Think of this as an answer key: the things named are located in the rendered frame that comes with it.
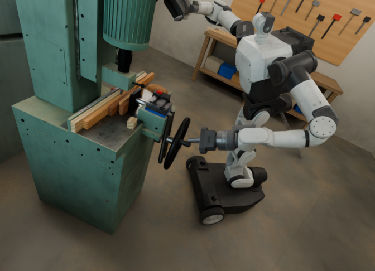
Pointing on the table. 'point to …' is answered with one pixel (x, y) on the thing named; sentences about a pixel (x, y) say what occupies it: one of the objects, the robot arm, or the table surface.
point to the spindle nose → (124, 60)
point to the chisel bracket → (118, 77)
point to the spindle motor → (129, 18)
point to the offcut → (131, 122)
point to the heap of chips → (155, 88)
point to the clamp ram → (135, 99)
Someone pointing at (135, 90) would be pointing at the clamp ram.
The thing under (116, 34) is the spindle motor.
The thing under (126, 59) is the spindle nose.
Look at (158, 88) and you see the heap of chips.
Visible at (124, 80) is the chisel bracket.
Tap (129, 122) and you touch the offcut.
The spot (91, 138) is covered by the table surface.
